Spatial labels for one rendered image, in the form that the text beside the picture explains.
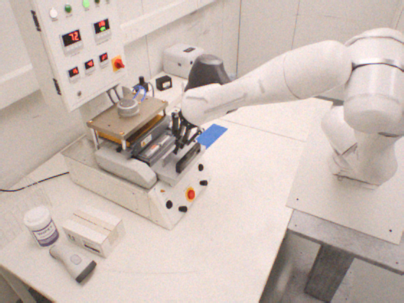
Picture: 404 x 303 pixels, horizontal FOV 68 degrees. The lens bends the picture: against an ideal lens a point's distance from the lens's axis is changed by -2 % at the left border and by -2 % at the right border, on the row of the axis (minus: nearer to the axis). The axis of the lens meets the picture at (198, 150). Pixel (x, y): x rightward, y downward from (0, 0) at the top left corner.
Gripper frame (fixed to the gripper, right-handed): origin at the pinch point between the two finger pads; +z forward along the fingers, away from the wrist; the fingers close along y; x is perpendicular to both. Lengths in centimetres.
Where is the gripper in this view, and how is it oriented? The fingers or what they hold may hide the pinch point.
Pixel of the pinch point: (179, 146)
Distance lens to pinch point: 113.2
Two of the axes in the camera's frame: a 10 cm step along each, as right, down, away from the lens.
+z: -2.8, 6.3, 7.3
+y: 8.1, 5.6, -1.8
